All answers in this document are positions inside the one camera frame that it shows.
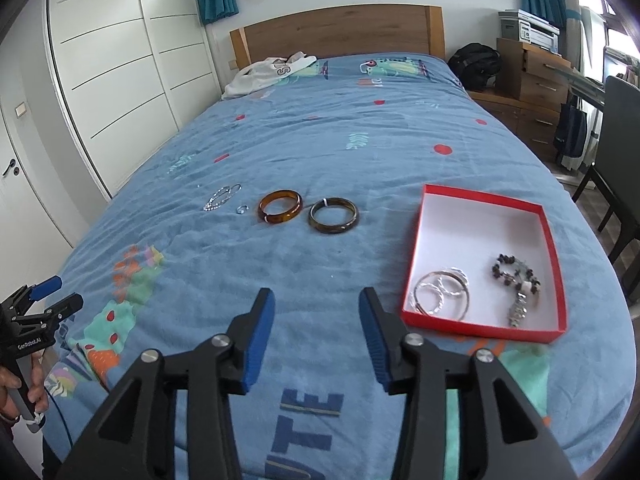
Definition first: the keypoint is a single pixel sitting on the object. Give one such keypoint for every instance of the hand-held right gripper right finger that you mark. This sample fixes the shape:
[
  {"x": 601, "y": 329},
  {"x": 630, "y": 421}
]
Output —
[{"x": 375, "y": 340}]

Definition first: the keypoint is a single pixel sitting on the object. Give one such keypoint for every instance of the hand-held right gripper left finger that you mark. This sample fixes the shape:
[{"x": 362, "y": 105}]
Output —
[{"x": 257, "y": 340}]

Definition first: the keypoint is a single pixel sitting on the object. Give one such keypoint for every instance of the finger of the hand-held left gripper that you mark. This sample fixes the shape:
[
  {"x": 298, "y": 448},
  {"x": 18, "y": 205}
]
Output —
[
  {"x": 47, "y": 285},
  {"x": 65, "y": 305}
]

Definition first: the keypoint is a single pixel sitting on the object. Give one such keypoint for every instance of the plain silver bangle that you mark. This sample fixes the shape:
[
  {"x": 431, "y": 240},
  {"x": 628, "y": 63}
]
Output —
[{"x": 425, "y": 305}]

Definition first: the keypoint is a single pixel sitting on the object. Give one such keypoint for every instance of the twisted silver hoop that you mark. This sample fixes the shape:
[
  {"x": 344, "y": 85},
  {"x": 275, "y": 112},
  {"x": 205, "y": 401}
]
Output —
[
  {"x": 442, "y": 294},
  {"x": 458, "y": 274}
]

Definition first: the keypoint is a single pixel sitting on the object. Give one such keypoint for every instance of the red shallow box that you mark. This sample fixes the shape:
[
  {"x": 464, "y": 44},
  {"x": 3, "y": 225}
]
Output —
[{"x": 480, "y": 240}]

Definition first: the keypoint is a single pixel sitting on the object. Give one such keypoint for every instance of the person's left hand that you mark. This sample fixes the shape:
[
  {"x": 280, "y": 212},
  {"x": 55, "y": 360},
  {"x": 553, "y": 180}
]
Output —
[{"x": 7, "y": 390}]

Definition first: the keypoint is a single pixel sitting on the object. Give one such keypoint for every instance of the white door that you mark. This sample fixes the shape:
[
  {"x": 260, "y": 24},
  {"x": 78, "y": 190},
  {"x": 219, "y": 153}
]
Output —
[{"x": 30, "y": 195}]

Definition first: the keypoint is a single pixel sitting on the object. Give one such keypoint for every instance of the dark green bangle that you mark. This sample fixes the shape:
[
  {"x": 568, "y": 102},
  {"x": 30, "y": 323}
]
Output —
[{"x": 333, "y": 216}]

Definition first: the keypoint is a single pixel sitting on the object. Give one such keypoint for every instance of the amber bangle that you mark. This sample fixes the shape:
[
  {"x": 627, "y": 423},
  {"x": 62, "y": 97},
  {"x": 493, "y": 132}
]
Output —
[{"x": 280, "y": 208}]

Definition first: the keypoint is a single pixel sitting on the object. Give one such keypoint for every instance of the blue printed blanket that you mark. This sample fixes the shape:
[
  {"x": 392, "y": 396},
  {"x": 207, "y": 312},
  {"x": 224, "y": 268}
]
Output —
[{"x": 310, "y": 160}]

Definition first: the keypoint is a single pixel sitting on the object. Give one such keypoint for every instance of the white wardrobe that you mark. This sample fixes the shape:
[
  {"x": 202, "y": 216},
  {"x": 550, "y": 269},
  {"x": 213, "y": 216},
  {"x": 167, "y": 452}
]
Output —
[{"x": 130, "y": 70}]

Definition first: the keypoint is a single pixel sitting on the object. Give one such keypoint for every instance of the white garment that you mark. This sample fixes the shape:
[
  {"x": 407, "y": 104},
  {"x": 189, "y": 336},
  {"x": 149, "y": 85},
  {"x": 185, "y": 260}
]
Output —
[{"x": 260, "y": 77}]

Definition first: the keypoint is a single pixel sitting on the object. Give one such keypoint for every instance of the dark blue bag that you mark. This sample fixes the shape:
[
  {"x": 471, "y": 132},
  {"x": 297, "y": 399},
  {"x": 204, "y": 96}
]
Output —
[{"x": 570, "y": 135}]

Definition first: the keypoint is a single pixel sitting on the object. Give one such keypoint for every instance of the black backpack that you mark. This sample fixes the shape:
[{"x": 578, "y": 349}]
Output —
[{"x": 475, "y": 65}]

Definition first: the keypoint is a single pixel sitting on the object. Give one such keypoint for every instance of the wooden drawer cabinet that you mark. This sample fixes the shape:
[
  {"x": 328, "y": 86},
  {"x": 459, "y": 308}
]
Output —
[{"x": 530, "y": 90}]

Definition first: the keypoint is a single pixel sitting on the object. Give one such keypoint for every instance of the grey chair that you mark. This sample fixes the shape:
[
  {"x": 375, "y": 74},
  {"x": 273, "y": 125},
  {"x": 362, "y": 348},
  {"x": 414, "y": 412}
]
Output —
[{"x": 615, "y": 150}]

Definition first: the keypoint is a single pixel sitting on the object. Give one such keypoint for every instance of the wooden headboard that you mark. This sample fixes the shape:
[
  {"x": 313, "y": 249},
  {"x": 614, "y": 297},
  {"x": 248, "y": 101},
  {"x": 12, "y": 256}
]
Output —
[{"x": 340, "y": 30}]

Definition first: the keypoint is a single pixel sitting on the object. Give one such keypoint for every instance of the glass desk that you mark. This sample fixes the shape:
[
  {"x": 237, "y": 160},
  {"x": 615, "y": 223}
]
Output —
[{"x": 587, "y": 85}]

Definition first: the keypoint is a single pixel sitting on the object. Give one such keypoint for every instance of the white printer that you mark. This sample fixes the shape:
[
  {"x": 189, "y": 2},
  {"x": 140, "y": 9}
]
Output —
[{"x": 532, "y": 30}]

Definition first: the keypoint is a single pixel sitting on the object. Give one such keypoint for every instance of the light switch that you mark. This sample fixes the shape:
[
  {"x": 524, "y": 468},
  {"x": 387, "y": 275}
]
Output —
[{"x": 20, "y": 109}]

